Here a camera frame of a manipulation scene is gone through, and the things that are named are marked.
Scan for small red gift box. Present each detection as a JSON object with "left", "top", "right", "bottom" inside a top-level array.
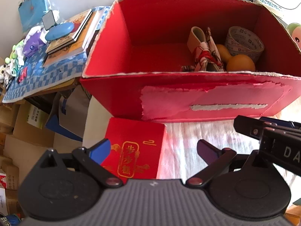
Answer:
[{"left": 101, "top": 117, "right": 166, "bottom": 183}]

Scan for orange calabash gourd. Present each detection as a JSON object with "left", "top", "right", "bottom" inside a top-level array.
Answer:
[{"left": 216, "top": 44, "right": 256, "bottom": 72}]

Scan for beige belt with scarf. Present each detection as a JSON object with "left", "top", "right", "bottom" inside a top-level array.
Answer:
[{"left": 181, "top": 27, "right": 224, "bottom": 72}]

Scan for printed packing tape roll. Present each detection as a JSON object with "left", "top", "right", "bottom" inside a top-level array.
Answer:
[{"left": 225, "top": 26, "right": 264, "bottom": 63}]

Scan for brown cardboard boxes pile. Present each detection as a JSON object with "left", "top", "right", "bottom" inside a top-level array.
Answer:
[{"left": 0, "top": 100, "right": 83, "bottom": 217}]

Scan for large red cardboard box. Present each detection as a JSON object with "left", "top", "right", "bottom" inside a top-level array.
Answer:
[{"left": 80, "top": 0, "right": 301, "bottom": 124}]

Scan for blue checkered cloth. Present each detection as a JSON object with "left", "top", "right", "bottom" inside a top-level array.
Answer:
[{"left": 2, "top": 6, "right": 111, "bottom": 104}]

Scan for stack of books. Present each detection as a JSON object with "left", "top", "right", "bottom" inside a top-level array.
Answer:
[{"left": 43, "top": 8, "right": 104, "bottom": 67}]

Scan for green bean plush toy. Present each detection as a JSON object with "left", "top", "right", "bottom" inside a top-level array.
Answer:
[{"left": 287, "top": 23, "right": 301, "bottom": 50}]

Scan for green white small toys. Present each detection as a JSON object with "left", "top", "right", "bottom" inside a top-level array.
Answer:
[{"left": 1, "top": 41, "right": 25, "bottom": 86}]

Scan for blue glasses case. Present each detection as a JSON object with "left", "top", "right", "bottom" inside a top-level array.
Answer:
[{"left": 45, "top": 22, "right": 74, "bottom": 41}]

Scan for purple toy figure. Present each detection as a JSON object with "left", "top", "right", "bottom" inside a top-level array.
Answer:
[{"left": 22, "top": 31, "right": 46, "bottom": 58}]

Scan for white power strip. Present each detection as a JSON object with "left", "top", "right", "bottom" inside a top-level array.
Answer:
[{"left": 253, "top": 0, "right": 282, "bottom": 14}]

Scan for small square mirror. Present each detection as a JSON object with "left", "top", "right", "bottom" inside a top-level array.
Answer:
[{"left": 42, "top": 10, "right": 57, "bottom": 31}]

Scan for blue plastic document bag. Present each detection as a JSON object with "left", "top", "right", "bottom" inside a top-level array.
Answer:
[{"left": 18, "top": 0, "right": 51, "bottom": 32}]

